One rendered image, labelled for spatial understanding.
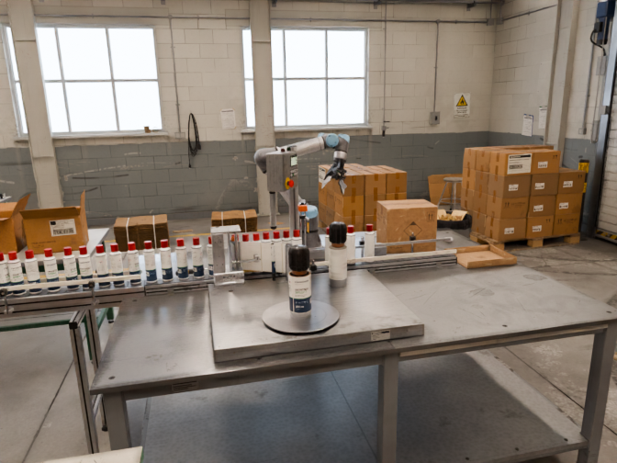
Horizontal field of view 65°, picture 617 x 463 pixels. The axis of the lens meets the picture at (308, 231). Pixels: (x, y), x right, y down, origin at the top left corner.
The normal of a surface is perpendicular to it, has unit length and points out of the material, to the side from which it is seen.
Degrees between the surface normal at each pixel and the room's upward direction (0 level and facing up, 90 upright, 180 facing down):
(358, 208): 90
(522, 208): 90
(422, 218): 90
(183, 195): 90
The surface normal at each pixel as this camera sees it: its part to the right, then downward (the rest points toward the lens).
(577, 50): -0.98, 0.07
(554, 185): 0.29, 0.23
